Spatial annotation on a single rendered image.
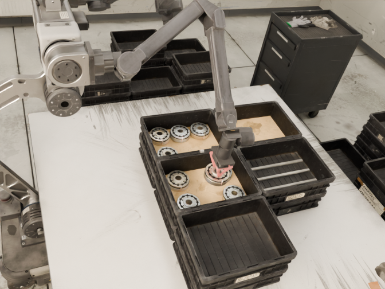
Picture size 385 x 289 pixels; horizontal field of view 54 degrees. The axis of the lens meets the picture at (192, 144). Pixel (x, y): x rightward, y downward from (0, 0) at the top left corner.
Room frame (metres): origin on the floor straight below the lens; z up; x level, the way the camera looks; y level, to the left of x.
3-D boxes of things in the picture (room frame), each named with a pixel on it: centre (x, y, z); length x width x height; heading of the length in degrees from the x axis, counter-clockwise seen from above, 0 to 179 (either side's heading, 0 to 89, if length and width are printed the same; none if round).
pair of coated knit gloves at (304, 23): (3.05, -0.66, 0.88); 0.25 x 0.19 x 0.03; 119
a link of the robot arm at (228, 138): (1.07, -0.13, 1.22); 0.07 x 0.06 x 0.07; 116
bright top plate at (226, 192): (1.12, -0.23, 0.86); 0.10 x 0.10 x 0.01
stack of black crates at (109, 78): (2.22, 0.75, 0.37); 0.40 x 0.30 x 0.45; 119
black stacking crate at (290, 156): (1.32, -0.45, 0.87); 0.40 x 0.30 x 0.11; 118
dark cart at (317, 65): (3.04, -0.80, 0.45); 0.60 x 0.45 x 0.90; 119
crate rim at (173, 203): (1.13, -0.10, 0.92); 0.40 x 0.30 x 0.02; 118
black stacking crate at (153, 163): (1.40, 0.04, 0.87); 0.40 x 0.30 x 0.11; 118
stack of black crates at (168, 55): (2.96, 0.25, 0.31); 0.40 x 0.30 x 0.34; 119
